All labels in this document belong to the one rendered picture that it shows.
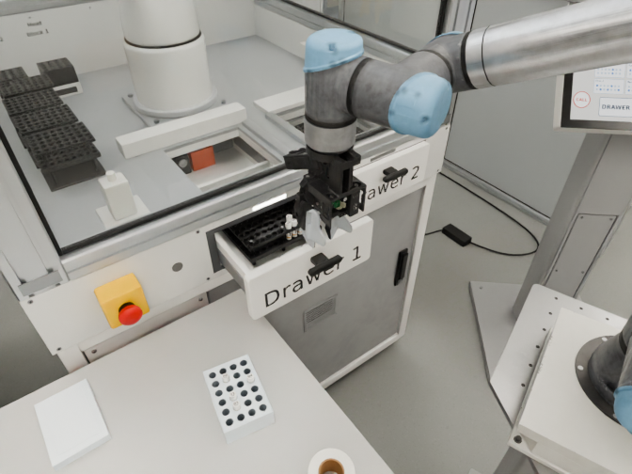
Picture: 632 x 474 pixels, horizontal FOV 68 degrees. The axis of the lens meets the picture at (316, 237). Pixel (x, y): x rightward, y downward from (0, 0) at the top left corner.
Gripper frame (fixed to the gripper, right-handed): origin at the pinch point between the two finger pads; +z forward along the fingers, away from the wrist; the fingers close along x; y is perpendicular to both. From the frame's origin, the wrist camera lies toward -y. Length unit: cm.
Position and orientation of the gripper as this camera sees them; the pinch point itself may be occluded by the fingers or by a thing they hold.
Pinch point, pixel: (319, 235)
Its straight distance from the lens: 83.4
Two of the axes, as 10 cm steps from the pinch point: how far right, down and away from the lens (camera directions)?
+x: 8.1, -3.9, 4.4
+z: -0.1, 7.4, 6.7
